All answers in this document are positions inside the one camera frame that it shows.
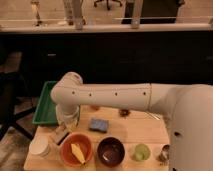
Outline orange bowl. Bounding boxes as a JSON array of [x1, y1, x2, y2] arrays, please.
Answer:
[[60, 133, 93, 167]]

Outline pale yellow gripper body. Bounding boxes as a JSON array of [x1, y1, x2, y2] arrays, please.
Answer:
[[60, 114, 79, 132]]

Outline metal cup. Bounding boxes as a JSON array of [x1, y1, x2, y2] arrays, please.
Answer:
[[159, 145, 170, 165]]

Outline green plastic tray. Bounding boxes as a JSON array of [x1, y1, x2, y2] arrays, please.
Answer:
[[32, 81, 57, 125]]

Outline white paper cup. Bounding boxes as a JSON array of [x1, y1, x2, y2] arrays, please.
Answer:
[[29, 136, 50, 157]]

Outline orange tomato toy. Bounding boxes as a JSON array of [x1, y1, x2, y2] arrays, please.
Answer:
[[91, 106, 101, 111]]

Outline blue sponge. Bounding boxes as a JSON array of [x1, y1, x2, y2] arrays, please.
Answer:
[[89, 118, 109, 133]]

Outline brown pine cone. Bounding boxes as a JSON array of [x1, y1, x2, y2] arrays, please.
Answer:
[[119, 109, 131, 117]]

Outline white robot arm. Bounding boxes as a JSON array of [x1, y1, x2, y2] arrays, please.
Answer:
[[51, 72, 213, 171]]

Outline dark purple bowl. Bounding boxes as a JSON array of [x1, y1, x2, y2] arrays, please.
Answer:
[[97, 137, 125, 167]]

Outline green plastic cup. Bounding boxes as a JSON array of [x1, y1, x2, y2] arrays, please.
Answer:
[[133, 144, 151, 161]]

